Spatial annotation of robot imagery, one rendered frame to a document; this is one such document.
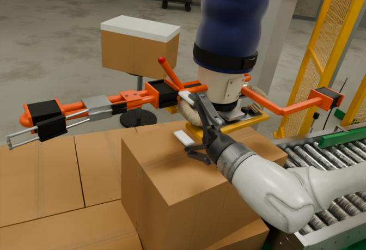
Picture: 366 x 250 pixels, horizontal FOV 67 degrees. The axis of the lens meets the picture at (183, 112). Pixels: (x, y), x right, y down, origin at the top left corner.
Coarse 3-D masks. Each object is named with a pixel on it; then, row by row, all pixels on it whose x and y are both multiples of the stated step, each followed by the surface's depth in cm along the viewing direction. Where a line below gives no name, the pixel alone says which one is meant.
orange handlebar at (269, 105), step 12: (192, 84) 98; (204, 84) 97; (108, 96) 82; (120, 96) 83; (132, 96) 83; (144, 96) 85; (252, 96) 95; (72, 108) 76; (84, 108) 75; (132, 108) 82; (276, 108) 88; (288, 108) 89; (300, 108) 92; (24, 120) 67
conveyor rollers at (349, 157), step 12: (312, 144) 202; (348, 144) 206; (360, 144) 207; (288, 156) 189; (300, 156) 191; (312, 156) 193; (324, 156) 194; (336, 156) 196; (348, 156) 197; (360, 156) 198; (324, 168) 176; (336, 168) 178; (360, 192) 163; (336, 204) 151; (348, 204) 152; (360, 204) 155; (324, 216) 145; (348, 216) 144
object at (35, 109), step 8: (24, 104) 71; (32, 104) 71; (40, 104) 72; (48, 104) 72; (56, 104) 72; (32, 112) 68; (40, 112) 68; (48, 112) 69; (56, 112) 69; (64, 112) 71; (32, 120) 67; (40, 120) 68
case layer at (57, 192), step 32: (128, 128) 190; (0, 160) 150; (32, 160) 153; (64, 160) 156; (96, 160) 159; (0, 192) 132; (32, 192) 134; (64, 192) 137; (96, 192) 139; (0, 224) 118; (32, 224) 120; (64, 224) 122; (96, 224) 124; (128, 224) 125; (256, 224) 134
